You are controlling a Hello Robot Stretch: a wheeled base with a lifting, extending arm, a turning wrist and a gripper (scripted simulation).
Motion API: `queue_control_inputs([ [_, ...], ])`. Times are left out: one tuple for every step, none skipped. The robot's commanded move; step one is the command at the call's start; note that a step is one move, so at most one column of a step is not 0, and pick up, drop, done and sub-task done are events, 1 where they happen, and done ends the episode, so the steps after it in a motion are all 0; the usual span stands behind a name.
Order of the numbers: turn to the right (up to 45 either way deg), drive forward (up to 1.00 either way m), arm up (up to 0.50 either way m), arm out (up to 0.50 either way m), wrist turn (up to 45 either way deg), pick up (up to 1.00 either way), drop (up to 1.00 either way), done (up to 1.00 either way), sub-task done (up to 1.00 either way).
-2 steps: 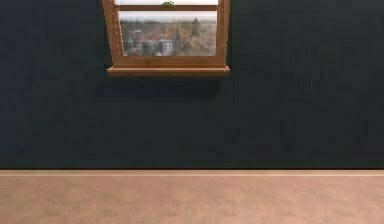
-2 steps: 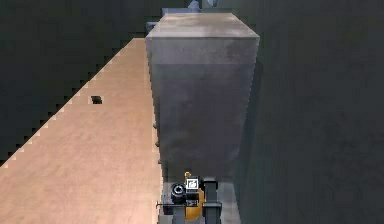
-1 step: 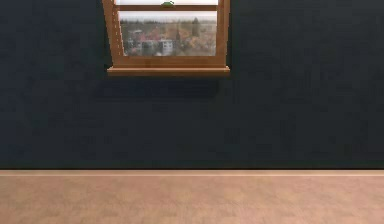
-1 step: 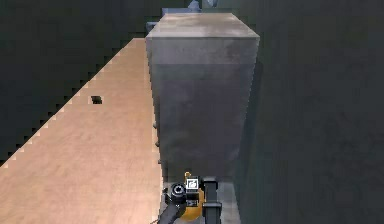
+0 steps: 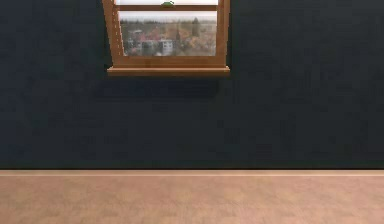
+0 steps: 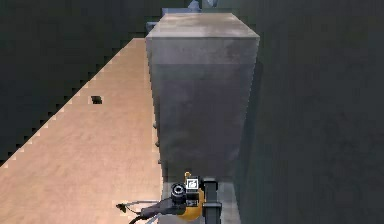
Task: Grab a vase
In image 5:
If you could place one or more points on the wooden framed window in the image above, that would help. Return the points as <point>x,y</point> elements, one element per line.
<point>168,62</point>

